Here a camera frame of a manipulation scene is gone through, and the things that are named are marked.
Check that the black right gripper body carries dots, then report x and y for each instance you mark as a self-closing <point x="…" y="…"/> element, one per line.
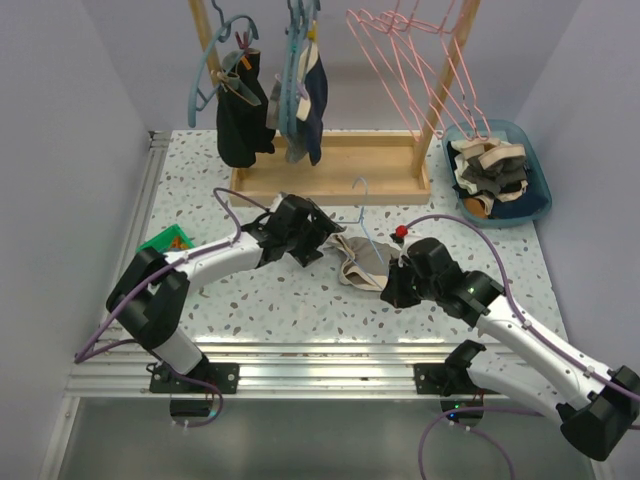
<point x="408" y="289"/>

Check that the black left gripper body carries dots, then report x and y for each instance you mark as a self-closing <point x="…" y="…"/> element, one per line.
<point x="302" y="244"/>

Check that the grey beige underwear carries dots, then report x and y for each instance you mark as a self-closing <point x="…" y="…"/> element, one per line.
<point x="365" y="263"/>

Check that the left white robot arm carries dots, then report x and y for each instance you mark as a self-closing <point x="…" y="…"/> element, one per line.
<point x="149" y="298"/>

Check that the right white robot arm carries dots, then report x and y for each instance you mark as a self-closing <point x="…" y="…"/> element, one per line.
<point x="593" y="404"/>

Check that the black hanging underwear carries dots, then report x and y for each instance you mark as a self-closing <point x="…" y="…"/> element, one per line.
<point x="242" y="110"/>

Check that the pile of underwear in basin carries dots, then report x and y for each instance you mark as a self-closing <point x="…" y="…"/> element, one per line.
<point x="492" y="177"/>

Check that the navy hanging underwear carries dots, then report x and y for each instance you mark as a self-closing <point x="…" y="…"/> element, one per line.
<point x="309" y="116"/>

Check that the teal plastic hanger left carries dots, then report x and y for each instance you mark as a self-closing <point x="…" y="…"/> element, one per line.
<point x="201" y="78"/>

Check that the wooden rack base tray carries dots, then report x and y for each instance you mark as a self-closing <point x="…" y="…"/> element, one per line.
<point x="373" y="168"/>

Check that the green peg basket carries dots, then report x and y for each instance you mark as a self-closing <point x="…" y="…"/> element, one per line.
<point x="172" y="238"/>

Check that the teal plastic laundry basin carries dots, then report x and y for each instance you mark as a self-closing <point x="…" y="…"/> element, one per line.
<point x="500" y="172"/>

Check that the teal hangers middle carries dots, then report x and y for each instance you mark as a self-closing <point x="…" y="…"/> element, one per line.
<point x="302" y="20"/>

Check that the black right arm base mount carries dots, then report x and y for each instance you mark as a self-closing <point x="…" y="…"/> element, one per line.
<point x="442" y="380"/>

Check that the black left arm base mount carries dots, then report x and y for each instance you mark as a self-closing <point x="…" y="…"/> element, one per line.
<point x="224" y="376"/>

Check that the pink wire hangers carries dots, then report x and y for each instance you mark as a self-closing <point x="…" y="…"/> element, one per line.
<point x="406" y="53"/>

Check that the wooden rack right post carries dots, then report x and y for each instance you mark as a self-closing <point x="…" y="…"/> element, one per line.
<point x="453" y="57"/>

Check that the wooden rack post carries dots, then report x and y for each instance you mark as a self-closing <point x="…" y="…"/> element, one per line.
<point x="210" y="55"/>
<point x="453" y="57"/>

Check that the aluminium extrusion rail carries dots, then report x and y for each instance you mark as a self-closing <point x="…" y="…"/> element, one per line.
<point x="297" y="331"/>

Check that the wooden rack left post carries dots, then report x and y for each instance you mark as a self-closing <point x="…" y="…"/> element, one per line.
<point x="210" y="55"/>

